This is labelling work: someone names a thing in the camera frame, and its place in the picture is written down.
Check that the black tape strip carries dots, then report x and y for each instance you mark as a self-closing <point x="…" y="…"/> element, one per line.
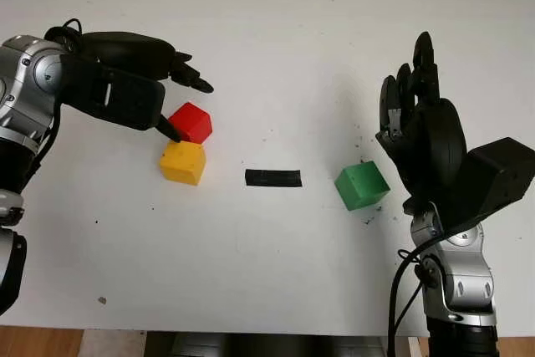
<point x="273" y="178"/>

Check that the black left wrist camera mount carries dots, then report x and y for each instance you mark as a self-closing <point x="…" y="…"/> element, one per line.
<point x="125" y="98"/>

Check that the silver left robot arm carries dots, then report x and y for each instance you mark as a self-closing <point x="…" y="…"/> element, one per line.
<point x="25" y="93"/>

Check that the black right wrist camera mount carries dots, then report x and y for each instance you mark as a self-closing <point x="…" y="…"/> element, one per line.
<point x="497" y="177"/>

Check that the yellow cube block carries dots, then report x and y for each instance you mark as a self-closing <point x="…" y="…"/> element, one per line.
<point x="179" y="162"/>

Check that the green cube block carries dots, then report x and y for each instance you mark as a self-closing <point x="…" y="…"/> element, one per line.
<point x="359" y="185"/>

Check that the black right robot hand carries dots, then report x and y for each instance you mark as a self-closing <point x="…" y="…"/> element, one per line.
<point x="434" y="144"/>

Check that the red cube block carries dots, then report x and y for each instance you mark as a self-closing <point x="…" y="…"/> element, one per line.
<point x="190" y="120"/>

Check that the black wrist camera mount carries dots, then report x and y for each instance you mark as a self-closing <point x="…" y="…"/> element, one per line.
<point x="497" y="177"/>
<point x="125" y="98"/>

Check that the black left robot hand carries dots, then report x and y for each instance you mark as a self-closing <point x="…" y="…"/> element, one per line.
<point x="125" y="49"/>

